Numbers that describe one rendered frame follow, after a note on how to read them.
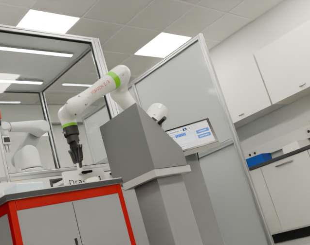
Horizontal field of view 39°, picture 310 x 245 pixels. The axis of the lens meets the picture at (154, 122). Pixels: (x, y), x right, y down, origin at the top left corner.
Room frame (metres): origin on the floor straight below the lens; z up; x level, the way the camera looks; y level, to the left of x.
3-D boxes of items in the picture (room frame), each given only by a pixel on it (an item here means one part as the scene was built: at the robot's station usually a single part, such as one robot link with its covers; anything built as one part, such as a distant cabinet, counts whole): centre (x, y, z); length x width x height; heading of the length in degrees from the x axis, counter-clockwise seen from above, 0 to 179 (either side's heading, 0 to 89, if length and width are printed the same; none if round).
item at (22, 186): (1.88, 0.64, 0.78); 0.15 x 0.10 x 0.04; 149
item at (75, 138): (2.53, 0.50, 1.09); 0.08 x 0.07 x 0.09; 47
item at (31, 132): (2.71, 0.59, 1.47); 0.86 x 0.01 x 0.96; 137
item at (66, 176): (2.56, 0.50, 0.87); 0.29 x 0.02 x 0.11; 137
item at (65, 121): (2.52, 0.50, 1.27); 0.13 x 0.11 x 0.14; 36
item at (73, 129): (2.52, 0.51, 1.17); 0.12 x 0.09 x 0.06; 137
